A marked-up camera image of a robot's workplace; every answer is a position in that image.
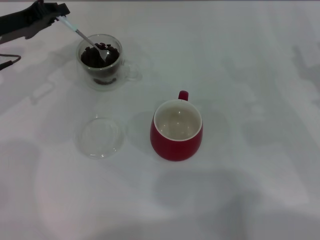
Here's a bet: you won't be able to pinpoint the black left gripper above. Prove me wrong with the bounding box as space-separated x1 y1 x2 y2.
0 1 71 36

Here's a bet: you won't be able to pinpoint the spoon with white handle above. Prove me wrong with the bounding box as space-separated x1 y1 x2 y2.
56 16 111 62

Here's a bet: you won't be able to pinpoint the dark roasted coffee beans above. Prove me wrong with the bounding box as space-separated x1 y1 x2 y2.
80 42 120 69

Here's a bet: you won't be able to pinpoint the red mug white inside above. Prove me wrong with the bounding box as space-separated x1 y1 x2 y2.
149 90 204 162

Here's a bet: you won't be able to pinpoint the clear glass saucer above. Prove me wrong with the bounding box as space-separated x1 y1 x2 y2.
75 116 126 160

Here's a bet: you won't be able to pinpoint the left gripper dark cable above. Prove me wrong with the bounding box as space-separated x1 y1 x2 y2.
0 54 21 72

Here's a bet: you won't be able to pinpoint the clear double-wall glass cup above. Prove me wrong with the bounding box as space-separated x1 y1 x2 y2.
76 34 142 91

